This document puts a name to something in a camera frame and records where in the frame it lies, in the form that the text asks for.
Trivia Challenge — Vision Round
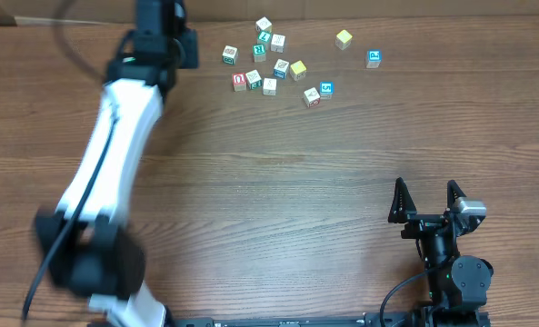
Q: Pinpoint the blue letter P block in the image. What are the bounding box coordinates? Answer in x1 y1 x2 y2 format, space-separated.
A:
366 50 382 69

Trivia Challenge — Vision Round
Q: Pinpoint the red edged picture block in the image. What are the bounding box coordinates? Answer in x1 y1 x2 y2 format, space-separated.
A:
304 87 321 108

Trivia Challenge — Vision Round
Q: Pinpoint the red letter U block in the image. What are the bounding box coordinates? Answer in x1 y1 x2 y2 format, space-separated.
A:
232 73 247 92

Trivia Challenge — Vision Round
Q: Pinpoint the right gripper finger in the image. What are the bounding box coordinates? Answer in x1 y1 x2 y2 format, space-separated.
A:
388 177 417 223
447 180 466 213

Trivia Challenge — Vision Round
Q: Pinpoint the green letter B block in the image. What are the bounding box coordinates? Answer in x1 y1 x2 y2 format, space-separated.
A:
222 45 238 65

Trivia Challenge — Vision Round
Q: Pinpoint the yellow top block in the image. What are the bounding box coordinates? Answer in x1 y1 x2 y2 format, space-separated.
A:
289 60 307 81

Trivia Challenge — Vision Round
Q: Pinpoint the green letter R block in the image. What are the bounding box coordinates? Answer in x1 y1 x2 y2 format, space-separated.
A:
252 44 266 63

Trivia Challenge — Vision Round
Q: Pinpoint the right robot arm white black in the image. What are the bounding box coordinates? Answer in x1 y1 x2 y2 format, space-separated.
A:
378 177 494 327

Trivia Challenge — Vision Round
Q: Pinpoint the white top back block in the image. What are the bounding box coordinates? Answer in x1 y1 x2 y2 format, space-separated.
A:
255 16 273 33

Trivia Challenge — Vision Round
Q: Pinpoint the green edged picture block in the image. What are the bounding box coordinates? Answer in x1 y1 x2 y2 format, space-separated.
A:
245 70 263 90

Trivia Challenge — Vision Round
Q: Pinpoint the blue edged picture block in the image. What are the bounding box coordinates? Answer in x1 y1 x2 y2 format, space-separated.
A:
274 59 289 79

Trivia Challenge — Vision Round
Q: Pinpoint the blue number 5 block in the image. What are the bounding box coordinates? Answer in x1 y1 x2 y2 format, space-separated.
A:
319 82 334 99

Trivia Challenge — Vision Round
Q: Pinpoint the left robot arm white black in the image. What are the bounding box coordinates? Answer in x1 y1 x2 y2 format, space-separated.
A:
31 0 199 327

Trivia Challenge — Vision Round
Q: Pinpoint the yellow block far right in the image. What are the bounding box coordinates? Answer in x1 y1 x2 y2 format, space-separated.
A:
334 29 353 50

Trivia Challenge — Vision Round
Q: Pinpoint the green letter L block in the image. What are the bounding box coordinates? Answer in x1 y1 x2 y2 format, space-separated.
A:
256 31 272 47

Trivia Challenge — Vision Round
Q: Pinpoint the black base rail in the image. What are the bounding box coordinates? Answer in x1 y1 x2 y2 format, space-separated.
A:
175 312 491 327

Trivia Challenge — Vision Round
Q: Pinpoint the white picture block upper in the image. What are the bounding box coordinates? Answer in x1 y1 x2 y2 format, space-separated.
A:
270 34 285 53

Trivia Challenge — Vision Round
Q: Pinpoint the yellow block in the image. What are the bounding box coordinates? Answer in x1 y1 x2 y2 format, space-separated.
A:
289 60 307 81
334 29 353 50

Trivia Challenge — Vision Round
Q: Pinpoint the plain white picture block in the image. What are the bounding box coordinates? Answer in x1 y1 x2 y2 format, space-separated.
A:
263 78 277 96

